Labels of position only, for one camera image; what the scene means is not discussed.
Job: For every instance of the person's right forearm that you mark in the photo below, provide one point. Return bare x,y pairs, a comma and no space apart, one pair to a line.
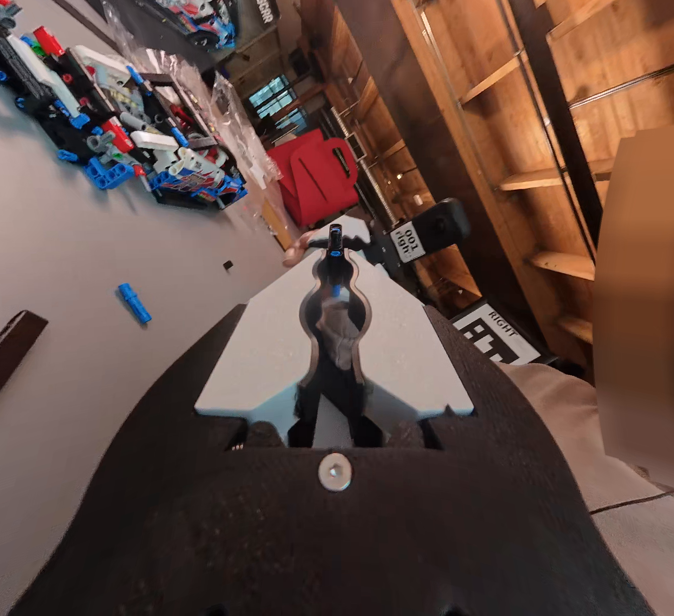
553,405

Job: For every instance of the toy brick race car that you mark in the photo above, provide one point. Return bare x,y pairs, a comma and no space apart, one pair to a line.
131,142

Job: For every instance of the red felt tote bag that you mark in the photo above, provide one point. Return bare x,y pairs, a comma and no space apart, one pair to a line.
316,179

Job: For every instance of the crumpled clear plastic bag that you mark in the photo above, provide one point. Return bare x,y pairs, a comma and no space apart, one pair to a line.
231,115

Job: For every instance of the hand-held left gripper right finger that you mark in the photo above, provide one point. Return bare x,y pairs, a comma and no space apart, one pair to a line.
416,358

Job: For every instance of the long black brick beam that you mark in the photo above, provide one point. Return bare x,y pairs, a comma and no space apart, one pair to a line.
18,342

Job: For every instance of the blue connector pin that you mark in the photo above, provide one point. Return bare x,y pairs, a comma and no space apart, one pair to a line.
134,302
336,287

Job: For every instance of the grey desk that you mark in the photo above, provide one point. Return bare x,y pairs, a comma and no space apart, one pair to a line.
79,236

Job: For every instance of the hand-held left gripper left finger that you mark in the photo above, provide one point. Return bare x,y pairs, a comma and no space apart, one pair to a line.
252,358

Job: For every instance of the small black brick piece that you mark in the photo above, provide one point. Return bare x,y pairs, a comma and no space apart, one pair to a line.
335,236

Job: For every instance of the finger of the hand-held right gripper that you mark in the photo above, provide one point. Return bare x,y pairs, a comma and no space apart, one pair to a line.
347,229

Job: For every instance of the person's right hand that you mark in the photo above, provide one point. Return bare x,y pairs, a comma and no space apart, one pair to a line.
296,252

